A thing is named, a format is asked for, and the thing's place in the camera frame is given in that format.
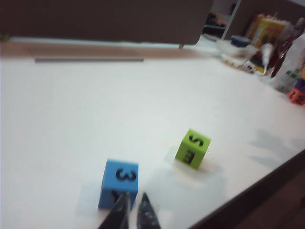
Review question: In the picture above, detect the purple foam block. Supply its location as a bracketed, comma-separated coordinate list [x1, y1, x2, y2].
[294, 78, 305, 93]

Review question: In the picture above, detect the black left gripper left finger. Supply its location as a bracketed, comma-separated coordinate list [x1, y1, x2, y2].
[97, 191, 132, 229]

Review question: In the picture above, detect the red liquid bottle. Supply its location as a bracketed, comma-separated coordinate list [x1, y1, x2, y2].
[270, 33, 295, 78]

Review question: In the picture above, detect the clear plastic bowl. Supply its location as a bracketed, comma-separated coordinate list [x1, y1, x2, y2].
[215, 38, 258, 65]

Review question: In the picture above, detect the yellow cardboard package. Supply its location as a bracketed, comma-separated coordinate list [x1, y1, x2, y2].
[247, 13, 287, 49]

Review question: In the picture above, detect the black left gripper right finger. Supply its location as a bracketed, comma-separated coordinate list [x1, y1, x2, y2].
[136, 192, 161, 229]

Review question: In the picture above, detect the white cone-shaped object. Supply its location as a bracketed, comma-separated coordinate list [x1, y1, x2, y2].
[259, 43, 274, 75]

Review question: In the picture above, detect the white metal post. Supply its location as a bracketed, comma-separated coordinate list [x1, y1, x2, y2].
[221, 0, 242, 40]

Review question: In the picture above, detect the grey desk divider panel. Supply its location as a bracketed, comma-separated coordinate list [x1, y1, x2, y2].
[0, 0, 214, 50]

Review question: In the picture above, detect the orange foam block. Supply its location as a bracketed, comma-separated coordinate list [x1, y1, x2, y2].
[287, 88, 305, 106]

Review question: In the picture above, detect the green foam letter block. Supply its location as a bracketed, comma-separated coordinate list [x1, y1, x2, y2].
[174, 128, 212, 170]

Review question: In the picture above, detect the blue foam number block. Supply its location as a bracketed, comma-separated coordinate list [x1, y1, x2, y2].
[97, 158, 140, 210]

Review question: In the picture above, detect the blue lidded small container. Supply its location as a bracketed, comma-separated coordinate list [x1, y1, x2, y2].
[230, 35, 252, 48]

